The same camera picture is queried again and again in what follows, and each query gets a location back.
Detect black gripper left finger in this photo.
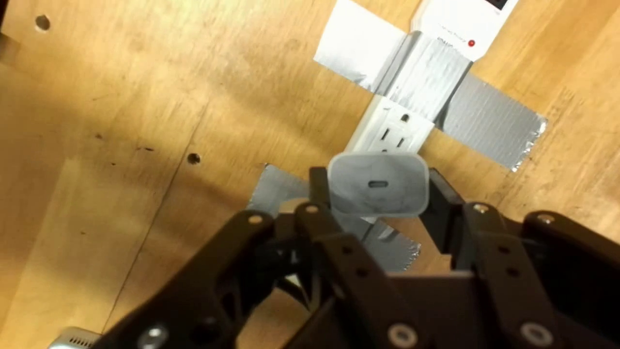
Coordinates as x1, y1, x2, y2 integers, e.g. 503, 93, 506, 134
96, 165, 417, 349

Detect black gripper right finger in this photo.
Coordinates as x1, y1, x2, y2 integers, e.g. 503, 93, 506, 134
419, 169, 620, 349

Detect white USB charger head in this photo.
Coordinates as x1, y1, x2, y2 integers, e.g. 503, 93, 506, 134
328, 151, 433, 219

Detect white power strip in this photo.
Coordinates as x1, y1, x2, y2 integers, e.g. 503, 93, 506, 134
348, 0, 524, 161

